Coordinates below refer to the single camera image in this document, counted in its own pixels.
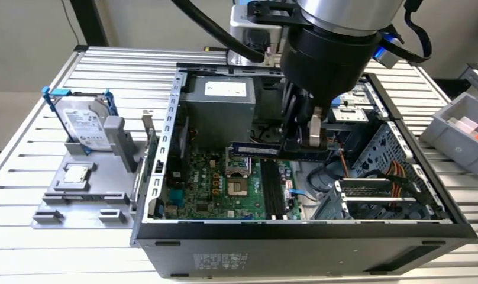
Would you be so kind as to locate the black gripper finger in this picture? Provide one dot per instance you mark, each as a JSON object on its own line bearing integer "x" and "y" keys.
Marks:
{"x": 292, "y": 118}
{"x": 315, "y": 127}

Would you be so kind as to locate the RAM memory stick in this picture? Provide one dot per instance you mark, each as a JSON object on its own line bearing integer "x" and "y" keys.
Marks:
{"x": 255, "y": 149}

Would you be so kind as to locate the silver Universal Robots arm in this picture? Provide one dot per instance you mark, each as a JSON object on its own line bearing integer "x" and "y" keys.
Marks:
{"x": 349, "y": 14}

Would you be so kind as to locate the grey power supply unit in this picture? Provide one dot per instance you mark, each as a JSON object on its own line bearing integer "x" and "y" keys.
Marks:
{"x": 219, "y": 118}

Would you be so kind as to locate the disk bay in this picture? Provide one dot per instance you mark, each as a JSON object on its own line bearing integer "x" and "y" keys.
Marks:
{"x": 365, "y": 189}

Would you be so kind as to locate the white four pin connector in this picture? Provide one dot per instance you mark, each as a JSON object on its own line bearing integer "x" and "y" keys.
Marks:
{"x": 212, "y": 163}

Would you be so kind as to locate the CPU socket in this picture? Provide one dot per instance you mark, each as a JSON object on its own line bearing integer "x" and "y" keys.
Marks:
{"x": 237, "y": 187}

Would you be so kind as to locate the yellow black connector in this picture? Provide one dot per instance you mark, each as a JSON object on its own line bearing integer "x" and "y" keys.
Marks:
{"x": 209, "y": 48}

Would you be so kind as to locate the green Dell motherboard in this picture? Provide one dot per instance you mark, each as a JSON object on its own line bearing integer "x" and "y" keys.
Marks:
{"x": 243, "y": 207}

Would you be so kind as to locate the grey plastic bin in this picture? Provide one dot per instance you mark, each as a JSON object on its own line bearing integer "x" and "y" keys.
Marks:
{"x": 456, "y": 148}

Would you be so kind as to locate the black square chip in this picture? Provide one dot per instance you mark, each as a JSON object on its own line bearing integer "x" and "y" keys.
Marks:
{"x": 203, "y": 207}

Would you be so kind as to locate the small white box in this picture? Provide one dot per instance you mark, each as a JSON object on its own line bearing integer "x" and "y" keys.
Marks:
{"x": 464, "y": 124}

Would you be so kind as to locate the teal board connector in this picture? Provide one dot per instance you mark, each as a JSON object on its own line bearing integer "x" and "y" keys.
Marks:
{"x": 176, "y": 197}

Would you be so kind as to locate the open black PC case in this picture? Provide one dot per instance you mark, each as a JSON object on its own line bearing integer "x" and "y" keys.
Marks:
{"x": 303, "y": 251}

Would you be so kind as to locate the grey plastic parts rack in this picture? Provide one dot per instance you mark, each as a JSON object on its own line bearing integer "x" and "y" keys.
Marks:
{"x": 104, "y": 183}

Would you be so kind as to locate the hard disk in blue carrier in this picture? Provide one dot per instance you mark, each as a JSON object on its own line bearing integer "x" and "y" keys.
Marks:
{"x": 81, "y": 124}

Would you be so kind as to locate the silver CPU chip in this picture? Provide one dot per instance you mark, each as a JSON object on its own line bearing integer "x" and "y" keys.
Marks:
{"x": 77, "y": 174}

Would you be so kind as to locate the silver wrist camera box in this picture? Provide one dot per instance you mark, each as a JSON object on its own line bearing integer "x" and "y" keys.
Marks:
{"x": 389, "y": 56}

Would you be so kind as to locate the black camera bracket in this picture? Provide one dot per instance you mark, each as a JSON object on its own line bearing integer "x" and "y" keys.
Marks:
{"x": 279, "y": 17}

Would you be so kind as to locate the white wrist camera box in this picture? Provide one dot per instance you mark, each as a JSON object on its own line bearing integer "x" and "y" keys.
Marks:
{"x": 239, "y": 20}

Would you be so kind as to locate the black metal post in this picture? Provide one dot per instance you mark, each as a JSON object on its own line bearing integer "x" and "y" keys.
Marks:
{"x": 89, "y": 20}

